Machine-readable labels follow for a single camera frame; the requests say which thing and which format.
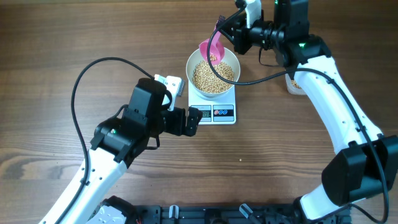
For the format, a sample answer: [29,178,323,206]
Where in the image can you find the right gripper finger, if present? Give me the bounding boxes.
[217,15,238,31]
[219,29,234,45]

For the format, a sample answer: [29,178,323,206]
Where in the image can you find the pink measuring scoop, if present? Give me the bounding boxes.
[199,32,225,65]

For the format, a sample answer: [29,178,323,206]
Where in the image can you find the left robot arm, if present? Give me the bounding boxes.
[41,78,203,223]

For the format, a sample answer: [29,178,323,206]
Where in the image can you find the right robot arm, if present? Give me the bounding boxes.
[216,1,397,223]

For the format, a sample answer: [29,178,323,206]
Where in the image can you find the white bowl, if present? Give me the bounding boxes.
[186,48,241,93]

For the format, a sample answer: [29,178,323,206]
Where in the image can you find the white digital kitchen scale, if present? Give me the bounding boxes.
[188,84,237,125]

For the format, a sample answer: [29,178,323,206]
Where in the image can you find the soybeans in pink scoop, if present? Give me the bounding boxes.
[210,54,217,62]

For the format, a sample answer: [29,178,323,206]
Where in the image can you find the soybeans in white bowl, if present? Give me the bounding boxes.
[193,61,234,93]

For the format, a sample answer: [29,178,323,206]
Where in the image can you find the pile of soybeans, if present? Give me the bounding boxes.
[291,80,301,89]

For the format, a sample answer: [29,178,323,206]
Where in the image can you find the clear plastic container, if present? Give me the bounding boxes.
[285,74,306,95]

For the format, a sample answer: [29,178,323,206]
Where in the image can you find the left black cable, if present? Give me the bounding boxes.
[54,57,156,224]

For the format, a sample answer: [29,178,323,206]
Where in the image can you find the black cable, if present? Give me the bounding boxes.
[206,6,390,224]
[54,57,156,224]

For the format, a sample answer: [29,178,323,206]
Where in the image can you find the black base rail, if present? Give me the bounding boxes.
[90,195,352,224]

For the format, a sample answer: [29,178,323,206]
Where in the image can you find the right black cable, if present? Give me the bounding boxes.
[206,6,390,224]

